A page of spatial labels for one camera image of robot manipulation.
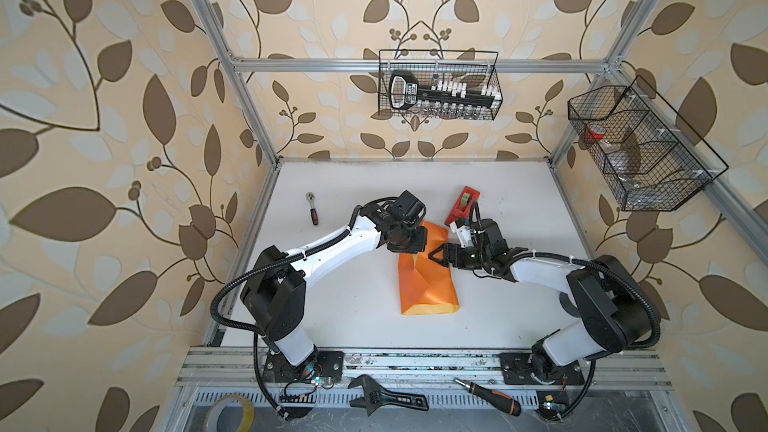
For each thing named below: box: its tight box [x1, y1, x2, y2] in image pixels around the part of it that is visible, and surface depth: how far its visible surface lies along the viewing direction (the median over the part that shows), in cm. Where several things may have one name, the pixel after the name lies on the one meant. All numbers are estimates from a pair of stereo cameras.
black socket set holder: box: [389, 70, 502, 110], surface depth 84 cm
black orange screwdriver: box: [454, 377, 522, 416], surface depth 70 cm
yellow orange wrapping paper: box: [398, 220, 460, 316], surface depth 84 cm
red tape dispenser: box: [444, 186, 481, 226], surface depth 104 cm
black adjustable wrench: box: [348, 374, 429, 416], surface depth 72 cm
